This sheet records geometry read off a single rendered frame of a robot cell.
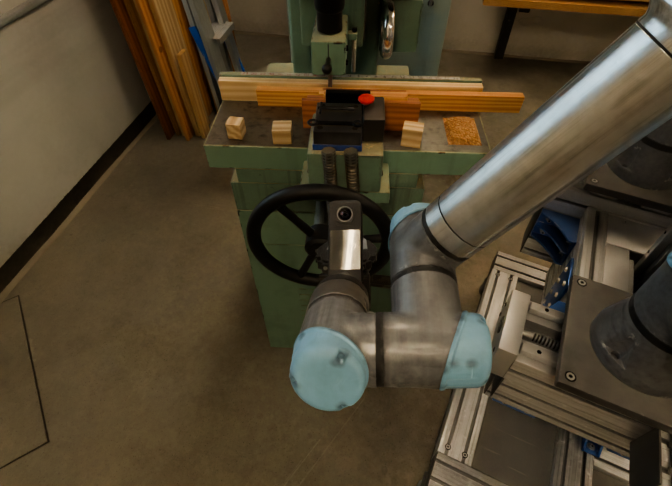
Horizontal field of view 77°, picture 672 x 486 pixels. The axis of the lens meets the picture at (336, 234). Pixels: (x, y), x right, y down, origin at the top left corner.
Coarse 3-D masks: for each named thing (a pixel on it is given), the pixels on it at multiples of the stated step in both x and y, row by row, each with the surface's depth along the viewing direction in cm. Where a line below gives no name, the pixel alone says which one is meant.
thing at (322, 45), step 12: (312, 36) 84; (324, 36) 84; (336, 36) 84; (312, 48) 84; (324, 48) 84; (336, 48) 83; (312, 60) 86; (324, 60) 85; (336, 60) 85; (312, 72) 88; (336, 72) 87
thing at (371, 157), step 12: (312, 132) 81; (372, 144) 79; (312, 156) 77; (336, 156) 77; (360, 156) 77; (372, 156) 77; (312, 168) 79; (336, 168) 79; (360, 168) 79; (372, 168) 79; (312, 180) 82; (360, 180) 81; (372, 180) 81
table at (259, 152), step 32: (224, 128) 92; (256, 128) 92; (480, 128) 92; (224, 160) 91; (256, 160) 91; (288, 160) 90; (384, 160) 89; (416, 160) 89; (448, 160) 88; (384, 192) 83
